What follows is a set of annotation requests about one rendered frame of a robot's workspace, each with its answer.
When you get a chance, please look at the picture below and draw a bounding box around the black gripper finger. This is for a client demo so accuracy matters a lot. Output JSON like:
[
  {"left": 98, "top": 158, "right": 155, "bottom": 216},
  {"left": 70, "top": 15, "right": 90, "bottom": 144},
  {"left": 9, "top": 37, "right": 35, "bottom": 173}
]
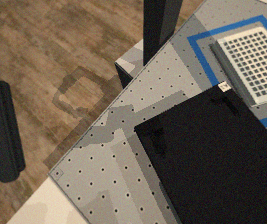
[{"left": 0, "top": 80, "right": 26, "bottom": 183}]

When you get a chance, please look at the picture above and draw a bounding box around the blue tape outline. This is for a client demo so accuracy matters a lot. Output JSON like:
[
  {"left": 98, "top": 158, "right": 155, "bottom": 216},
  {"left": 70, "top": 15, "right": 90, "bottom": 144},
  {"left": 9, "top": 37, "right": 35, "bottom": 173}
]
[{"left": 187, "top": 15, "right": 267, "bottom": 127}]

